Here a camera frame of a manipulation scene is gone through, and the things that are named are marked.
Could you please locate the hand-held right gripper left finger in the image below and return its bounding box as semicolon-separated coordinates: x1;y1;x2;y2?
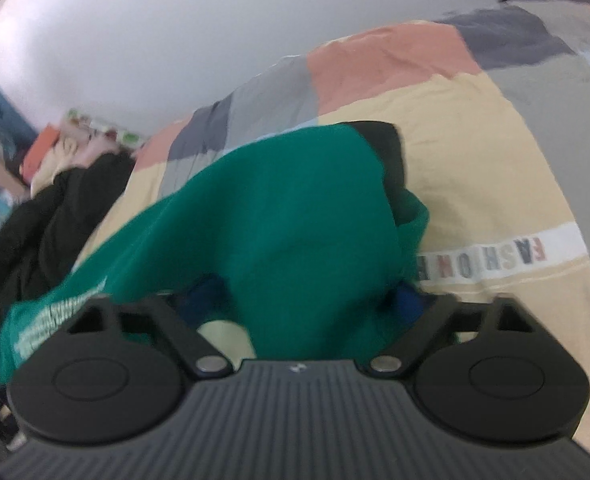
66;280;235;377

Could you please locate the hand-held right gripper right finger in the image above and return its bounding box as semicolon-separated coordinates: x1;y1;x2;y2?
369;284;534;379

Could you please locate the green hoodie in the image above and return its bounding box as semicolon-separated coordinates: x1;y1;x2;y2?
0;121;432;386

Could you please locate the cream and pink clothes pile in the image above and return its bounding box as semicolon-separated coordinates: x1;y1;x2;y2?
27;135;122;197

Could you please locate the patchwork blanket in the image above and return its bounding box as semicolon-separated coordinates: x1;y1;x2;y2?
77;0;590;461

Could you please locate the black jacket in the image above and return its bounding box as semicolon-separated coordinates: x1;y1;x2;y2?
0;152;136;352

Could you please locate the printed white cloth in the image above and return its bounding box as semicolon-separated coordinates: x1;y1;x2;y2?
65;107;144;147

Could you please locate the orange flat item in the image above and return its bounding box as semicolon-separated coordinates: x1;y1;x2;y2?
20;125;64;184

